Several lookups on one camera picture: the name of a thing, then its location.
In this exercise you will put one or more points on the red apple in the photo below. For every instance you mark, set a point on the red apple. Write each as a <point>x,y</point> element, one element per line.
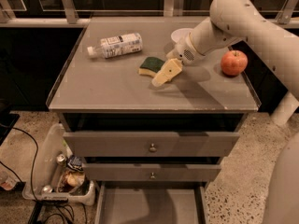
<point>233,63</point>

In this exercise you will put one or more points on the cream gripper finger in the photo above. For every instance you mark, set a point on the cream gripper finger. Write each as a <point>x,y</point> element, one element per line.
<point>170,69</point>

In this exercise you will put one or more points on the grey drawer cabinet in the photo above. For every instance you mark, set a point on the grey drawer cabinet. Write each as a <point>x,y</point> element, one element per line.
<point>108,95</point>

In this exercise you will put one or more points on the silver drink can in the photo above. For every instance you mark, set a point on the silver drink can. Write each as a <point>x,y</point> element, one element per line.
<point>61,159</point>

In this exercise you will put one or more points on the grey bottom drawer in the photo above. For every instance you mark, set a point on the grey bottom drawer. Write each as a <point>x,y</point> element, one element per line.
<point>145,204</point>

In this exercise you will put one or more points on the white bowl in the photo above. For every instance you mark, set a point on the white bowl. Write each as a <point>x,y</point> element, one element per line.
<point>180,35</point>

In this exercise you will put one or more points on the blue patterned snack bag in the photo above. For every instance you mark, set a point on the blue patterned snack bag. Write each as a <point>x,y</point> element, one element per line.
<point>74,163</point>

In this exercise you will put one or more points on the clear plastic water bottle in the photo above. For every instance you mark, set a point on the clear plastic water bottle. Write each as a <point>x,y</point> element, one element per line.
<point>115,46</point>

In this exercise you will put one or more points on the metal window railing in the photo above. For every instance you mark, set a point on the metal window railing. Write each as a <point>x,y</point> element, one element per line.
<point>50,13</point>

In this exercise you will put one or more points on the grey drawer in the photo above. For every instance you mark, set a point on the grey drawer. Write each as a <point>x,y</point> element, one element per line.
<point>151,144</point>
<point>151,172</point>
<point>145,204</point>

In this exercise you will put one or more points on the grey top drawer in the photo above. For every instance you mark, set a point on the grey top drawer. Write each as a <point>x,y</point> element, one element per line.
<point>151,144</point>

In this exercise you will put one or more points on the white cylindrical post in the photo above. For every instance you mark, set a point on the white cylindrical post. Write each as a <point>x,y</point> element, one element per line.
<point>285,109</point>

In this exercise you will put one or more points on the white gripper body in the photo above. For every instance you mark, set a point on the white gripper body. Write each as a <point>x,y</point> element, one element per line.
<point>183,51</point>

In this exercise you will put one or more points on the small bottle on floor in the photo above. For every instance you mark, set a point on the small bottle on floor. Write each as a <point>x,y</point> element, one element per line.
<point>6,181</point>

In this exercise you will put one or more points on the clear plastic storage bin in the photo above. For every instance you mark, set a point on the clear plastic storage bin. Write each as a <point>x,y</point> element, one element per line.
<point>48,172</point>

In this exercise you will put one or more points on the crumpled snack wrapper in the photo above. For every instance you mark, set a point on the crumpled snack wrapper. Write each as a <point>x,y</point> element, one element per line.
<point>70,181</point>

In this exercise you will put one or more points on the green yellow sponge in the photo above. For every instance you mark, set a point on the green yellow sponge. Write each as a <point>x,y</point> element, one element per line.
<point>150,67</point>

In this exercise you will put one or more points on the grey middle drawer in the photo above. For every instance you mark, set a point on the grey middle drawer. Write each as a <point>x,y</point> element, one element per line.
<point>151,172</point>

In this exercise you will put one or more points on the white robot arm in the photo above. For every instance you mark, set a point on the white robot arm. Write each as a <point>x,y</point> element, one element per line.
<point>230,21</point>

